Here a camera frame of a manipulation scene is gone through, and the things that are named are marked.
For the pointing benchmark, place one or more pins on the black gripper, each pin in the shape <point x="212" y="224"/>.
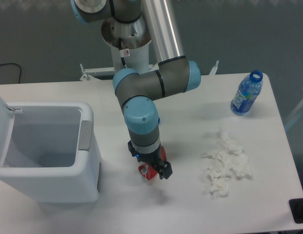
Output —
<point x="155" y="160"/>

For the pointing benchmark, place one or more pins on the crushed red can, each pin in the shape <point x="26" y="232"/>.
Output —
<point x="143" y="169"/>

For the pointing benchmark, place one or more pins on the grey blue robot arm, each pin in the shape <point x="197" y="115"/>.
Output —
<point x="137" y="92"/>

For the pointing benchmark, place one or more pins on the crumpled white tissue pile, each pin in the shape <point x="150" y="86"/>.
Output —
<point x="228" y="161"/>

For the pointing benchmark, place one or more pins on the white open trash bin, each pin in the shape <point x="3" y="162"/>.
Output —
<point x="49" y="152"/>

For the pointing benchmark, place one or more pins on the blue plastic drink bottle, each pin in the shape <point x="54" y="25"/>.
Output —
<point x="248" y="90"/>

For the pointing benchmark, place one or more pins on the black device at edge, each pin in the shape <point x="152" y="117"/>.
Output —
<point x="296" y="207"/>

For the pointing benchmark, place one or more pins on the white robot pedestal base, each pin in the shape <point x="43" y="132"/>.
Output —
<point x="129" y="41"/>

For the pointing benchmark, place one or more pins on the white frame at right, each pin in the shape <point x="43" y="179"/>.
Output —
<point x="294" y="116"/>

